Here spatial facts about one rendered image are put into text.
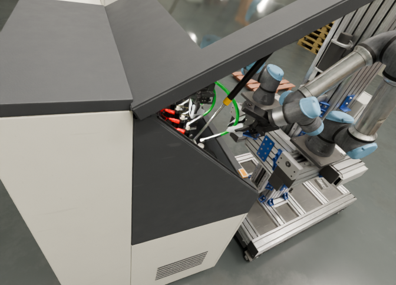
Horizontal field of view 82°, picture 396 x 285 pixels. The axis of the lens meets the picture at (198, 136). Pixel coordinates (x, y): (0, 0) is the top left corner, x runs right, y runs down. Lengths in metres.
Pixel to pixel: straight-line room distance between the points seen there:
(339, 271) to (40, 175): 2.25
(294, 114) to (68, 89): 0.69
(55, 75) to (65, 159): 0.19
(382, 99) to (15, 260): 2.20
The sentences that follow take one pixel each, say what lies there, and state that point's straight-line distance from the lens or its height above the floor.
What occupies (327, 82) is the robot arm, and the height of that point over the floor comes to 1.45.
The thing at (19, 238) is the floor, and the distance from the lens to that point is 2.13.
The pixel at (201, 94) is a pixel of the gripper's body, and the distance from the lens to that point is 0.96.
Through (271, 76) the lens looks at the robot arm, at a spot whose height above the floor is 1.23.
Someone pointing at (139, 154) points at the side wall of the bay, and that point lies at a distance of 0.62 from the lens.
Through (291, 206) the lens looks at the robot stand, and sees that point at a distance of 2.20.
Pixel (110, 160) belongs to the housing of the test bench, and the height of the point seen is 1.32.
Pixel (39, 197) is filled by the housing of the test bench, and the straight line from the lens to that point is 0.71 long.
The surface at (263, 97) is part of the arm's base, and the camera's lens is 1.59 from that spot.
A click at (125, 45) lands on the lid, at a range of 0.74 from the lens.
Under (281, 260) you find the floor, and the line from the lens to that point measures 2.18.
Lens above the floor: 1.77
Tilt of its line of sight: 40 degrees down
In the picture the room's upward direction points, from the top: 15 degrees clockwise
